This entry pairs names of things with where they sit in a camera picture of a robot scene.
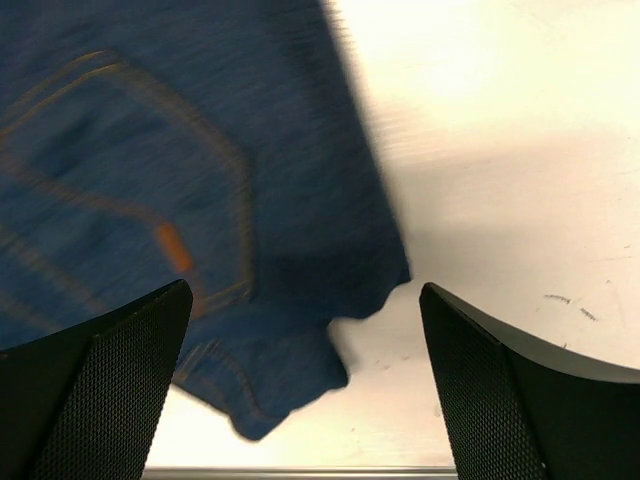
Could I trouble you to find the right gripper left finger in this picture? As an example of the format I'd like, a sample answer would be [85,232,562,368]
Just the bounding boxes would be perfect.
[1,280,193,480]

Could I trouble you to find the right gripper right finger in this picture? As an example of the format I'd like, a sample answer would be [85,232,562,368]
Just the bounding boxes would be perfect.
[419,283,639,480]

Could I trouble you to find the dark blue denim jeans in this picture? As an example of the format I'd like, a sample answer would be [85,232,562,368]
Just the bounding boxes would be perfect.
[1,1,410,441]

